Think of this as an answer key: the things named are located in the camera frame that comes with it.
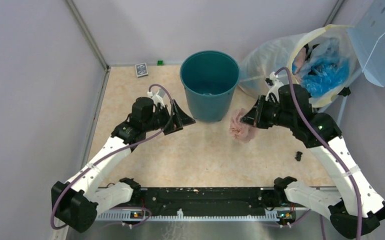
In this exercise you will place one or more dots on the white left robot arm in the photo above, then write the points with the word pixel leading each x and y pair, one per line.
pixel 77 202

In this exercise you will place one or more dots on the large translucent bag of trash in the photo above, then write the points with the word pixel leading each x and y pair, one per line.
pixel 321 61

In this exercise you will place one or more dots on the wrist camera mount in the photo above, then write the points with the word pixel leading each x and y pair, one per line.
pixel 157 97
pixel 273 84

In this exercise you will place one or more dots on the pink plastic trash bag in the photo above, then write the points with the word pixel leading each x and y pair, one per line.
pixel 240 131

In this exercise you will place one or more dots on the playing card deck box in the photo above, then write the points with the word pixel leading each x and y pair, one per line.
pixel 141 70

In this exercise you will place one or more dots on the teal plastic trash bin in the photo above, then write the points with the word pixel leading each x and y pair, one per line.
pixel 209 79

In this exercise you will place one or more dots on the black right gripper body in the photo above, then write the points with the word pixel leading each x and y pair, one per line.
pixel 270 112

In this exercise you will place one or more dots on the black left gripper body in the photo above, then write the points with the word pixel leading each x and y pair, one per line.
pixel 160 119

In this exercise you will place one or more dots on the light blue perforated metal rack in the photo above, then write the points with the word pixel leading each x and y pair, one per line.
pixel 368 41

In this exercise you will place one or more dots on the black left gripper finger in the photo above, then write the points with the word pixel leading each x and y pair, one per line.
pixel 169 127
pixel 180 118

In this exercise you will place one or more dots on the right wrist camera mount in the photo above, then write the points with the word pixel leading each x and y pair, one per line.
pixel 273 84

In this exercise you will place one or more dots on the small black plastic clip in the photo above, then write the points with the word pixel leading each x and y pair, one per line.
pixel 298 156

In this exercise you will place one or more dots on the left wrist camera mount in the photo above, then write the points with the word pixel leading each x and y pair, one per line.
pixel 157 97

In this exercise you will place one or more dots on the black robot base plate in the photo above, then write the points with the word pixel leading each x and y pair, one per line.
pixel 208 201

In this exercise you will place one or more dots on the white cable duct strip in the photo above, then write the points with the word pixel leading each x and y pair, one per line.
pixel 129 216

